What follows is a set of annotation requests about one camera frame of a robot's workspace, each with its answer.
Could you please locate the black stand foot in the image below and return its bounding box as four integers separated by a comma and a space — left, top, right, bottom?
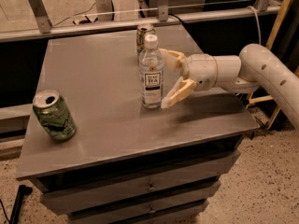
10, 185, 33, 224

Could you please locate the white cable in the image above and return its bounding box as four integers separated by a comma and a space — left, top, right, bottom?
247, 5, 263, 47

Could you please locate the clear plastic tea bottle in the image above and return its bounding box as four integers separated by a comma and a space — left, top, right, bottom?
139, 35, 164, 109

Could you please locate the grey drawer cabinet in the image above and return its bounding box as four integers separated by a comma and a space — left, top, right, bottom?
16, 31, 257, 224

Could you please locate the green soda can near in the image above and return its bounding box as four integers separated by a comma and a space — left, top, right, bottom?
33, 90, 76, 142

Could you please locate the metal railing with brackets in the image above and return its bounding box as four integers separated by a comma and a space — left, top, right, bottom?
0, 0, 283, 44

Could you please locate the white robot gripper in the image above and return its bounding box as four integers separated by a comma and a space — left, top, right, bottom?
160, 49, 218, 109

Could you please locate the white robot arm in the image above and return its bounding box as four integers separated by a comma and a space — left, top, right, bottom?
161, 44, 299, 128

